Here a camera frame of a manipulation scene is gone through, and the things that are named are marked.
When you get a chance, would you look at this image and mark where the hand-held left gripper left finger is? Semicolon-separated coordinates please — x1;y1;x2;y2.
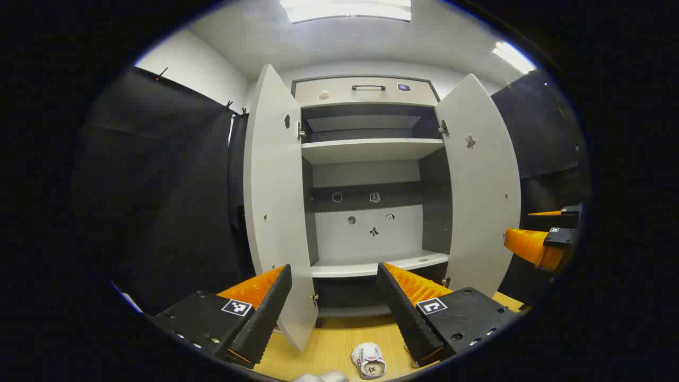
151;264;293;369

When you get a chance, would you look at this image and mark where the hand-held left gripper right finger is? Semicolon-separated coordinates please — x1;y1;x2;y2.
377;262;518;368

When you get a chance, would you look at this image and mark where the grey shoe cabinet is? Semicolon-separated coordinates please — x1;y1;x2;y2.
291;75;454;327

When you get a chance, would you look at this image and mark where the grey cabinet door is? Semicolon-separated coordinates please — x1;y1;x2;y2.
434;73;522;298
243;64;319;352

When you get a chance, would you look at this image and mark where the large ceiling light panel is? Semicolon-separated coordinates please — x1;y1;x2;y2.
280;0;412;24

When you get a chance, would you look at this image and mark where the narrow ceiling light panel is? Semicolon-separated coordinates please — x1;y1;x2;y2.
492;41;537;75

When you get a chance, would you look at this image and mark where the beige cabinet drawer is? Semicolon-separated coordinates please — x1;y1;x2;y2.
293;77;440;107

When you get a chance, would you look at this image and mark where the white shoe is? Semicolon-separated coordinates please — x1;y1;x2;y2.
351;342;387;380

